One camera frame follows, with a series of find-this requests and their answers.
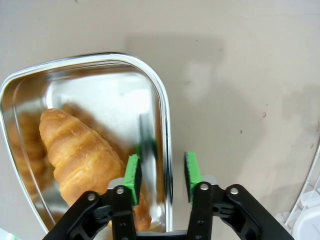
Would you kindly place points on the clear plastic container lid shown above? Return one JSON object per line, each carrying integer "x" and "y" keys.
{"x": 308, "y": 207}

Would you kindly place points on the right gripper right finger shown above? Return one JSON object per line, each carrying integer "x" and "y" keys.
{"x": 202, "y": 207}

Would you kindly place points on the golden croissant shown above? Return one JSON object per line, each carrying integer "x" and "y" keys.
{"x": 80, "y": 155}

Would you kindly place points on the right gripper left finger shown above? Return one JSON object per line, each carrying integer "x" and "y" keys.
{"x": 125, "y": 200}

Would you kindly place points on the stainless steel rectangular container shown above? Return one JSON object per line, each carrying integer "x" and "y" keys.
{"x": 100, "y": 85}

